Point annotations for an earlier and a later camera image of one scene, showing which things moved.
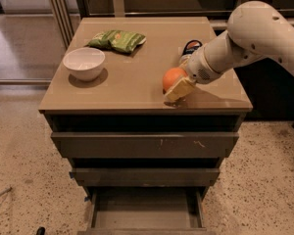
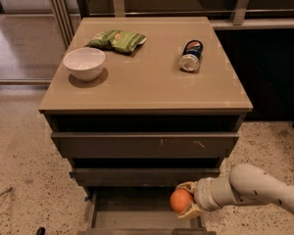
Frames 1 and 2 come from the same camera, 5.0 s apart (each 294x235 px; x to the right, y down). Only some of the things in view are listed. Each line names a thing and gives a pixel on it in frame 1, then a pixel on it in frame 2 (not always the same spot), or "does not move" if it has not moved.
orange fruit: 171,76 → 180,201
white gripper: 198,67 → 203,193
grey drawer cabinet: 143,164 does not move
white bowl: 84,63 does not move
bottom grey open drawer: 146,211 does not move
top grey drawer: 142,145 does not move
